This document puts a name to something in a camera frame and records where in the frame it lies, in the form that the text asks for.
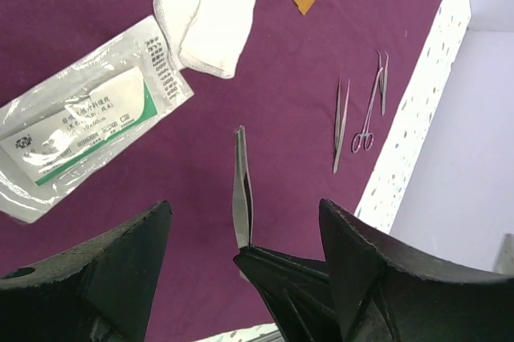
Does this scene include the curved tip steel tweezers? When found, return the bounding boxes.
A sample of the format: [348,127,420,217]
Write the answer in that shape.
[377,50,390,116]

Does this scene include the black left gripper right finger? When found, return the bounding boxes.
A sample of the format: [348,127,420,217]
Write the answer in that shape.
[319,199,513,341]

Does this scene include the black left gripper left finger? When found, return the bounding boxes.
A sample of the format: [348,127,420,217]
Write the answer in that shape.
[1,202,172,341]

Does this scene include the straight pointed steel tweezers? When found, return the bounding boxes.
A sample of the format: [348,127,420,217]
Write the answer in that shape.
[332,79,350,174]

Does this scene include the suture packet white green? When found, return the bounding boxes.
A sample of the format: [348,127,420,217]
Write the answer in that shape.
[1,16,194,223]

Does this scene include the white gauze pad near packet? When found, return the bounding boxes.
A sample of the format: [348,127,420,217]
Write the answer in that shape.
[153,0,256,79]

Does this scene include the steel hemostat forceps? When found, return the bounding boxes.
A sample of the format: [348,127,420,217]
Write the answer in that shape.
[351,67,383,153]

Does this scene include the purple cloth mat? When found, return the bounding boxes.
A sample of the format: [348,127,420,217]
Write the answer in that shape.
[1,0,442,341]

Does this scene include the wide steel tweezers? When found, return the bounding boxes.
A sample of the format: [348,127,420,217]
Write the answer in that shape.
[232,126,253,249]

